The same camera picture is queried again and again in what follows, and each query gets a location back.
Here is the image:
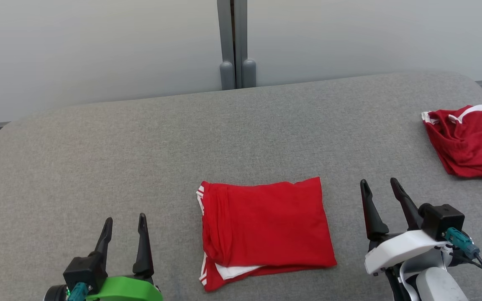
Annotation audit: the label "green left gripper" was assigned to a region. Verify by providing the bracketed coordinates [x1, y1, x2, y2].
[86, 213, 163, 301]

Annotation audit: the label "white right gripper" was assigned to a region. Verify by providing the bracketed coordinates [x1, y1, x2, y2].
[360, 177, 455, 276]

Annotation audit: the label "red shorts with white stripe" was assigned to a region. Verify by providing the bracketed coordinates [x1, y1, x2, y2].
[421, 105, 482, 189]

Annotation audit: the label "red white basketball jersey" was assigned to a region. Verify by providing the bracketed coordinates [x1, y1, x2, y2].
[196, 176, 337, 292]

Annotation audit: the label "left teal plug black cable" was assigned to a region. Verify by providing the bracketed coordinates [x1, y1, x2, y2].
[67, 282, 89, 301]

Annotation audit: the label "grey partition post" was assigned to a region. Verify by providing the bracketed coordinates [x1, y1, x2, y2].
[217, 0, 257, 90]

